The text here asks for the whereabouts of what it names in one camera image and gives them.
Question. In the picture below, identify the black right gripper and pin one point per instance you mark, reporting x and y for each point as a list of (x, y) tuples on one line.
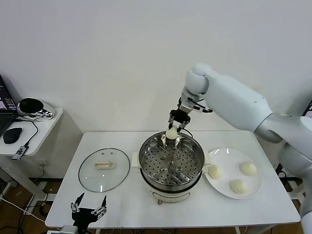
[(180, 117)]

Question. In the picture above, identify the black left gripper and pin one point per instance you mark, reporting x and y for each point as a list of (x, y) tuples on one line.
[(84, 215)]

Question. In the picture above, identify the white steamed baozi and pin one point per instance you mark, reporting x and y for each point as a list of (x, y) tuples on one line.
[(171, 134), (238, 186), (248, 168), (215, 172)]

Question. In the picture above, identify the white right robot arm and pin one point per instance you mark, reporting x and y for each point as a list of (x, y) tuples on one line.
[(231, 97)]

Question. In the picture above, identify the stainless steel steamer basket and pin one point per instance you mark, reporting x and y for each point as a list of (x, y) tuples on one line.
[(170, 170)]

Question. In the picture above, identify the dark round floor object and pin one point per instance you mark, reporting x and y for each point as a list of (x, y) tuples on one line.
[(45, 209)]

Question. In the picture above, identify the white round plate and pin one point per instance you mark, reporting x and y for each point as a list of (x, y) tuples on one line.
[(224, 187)]

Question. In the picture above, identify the grey usb hub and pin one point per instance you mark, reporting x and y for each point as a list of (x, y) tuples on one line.
[(20, 153)]

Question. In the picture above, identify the white side table with mouse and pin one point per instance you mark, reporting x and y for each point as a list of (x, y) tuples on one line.
[(44, 131)]

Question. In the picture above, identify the black computer mouse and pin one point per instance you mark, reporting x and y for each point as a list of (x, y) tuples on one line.
[(12, 135)]

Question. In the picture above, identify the black power adapter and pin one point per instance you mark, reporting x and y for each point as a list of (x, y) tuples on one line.
[(280, 168)]

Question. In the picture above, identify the chrome dome device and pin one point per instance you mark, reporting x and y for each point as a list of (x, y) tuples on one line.
[(30, 106)]

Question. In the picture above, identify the black laptop with lit screen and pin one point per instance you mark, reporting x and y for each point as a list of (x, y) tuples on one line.
[(6, 102)]

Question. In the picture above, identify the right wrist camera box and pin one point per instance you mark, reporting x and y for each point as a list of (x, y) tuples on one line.
[(189, 103)]

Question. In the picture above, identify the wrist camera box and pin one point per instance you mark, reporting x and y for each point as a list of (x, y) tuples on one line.
[(69, 230), (189, 103)]

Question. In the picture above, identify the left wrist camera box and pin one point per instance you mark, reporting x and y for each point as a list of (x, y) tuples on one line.
[(69, 230)]

